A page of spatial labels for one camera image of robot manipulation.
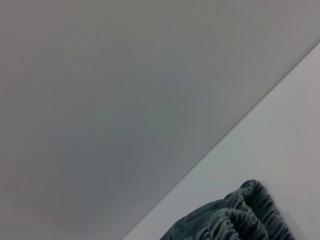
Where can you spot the blue denim shorts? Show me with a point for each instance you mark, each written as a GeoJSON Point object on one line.
{"type": "Point", "coordinates": [237, 215]}

